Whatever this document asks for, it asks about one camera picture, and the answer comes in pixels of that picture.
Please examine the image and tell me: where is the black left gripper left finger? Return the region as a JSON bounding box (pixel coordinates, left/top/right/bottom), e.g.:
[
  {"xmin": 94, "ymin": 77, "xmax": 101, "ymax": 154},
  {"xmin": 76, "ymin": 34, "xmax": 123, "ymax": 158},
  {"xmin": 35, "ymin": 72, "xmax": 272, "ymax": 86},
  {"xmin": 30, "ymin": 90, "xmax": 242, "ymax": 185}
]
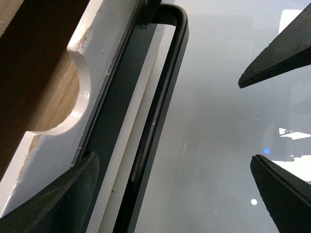
[{"xmin": 0, "ymin": 152, "xmax": 99, "ymax": 233}]

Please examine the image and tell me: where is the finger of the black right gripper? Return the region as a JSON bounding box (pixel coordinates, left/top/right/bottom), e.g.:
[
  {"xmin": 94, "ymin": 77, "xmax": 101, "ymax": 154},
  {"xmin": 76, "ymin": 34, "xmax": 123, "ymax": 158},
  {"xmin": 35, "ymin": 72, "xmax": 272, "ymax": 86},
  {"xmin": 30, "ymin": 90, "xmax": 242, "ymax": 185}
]
[{"xmin": 250, "ymin": 154, "xmax": 311, "ymax": 233}]

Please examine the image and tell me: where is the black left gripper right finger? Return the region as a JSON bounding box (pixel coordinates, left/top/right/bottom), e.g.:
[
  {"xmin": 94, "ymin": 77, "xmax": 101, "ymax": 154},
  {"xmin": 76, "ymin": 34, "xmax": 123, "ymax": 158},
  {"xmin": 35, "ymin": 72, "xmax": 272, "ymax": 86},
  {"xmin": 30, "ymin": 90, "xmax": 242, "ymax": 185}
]
[{"xmin": 238, "ymin": 5, "xmax": 311, "ymax": 88}]

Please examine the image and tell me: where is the white-front wooden drawer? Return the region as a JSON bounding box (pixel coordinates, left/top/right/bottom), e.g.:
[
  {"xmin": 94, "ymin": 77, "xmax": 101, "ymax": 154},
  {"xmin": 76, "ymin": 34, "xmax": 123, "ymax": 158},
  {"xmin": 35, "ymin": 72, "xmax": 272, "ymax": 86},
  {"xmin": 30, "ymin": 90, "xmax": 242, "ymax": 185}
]
[{"xmin": 0, "ymin": 0, "xmax": 165, "ymax": 233}]

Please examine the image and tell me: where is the black metal drawer handle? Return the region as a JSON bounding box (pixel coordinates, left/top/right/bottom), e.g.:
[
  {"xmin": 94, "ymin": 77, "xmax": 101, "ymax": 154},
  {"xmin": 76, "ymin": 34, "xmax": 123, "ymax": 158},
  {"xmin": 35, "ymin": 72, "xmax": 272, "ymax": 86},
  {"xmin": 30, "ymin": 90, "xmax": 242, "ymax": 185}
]
[{"xmin": 70, "ymin": 0, "xmax": 190, "ymax": 233}]

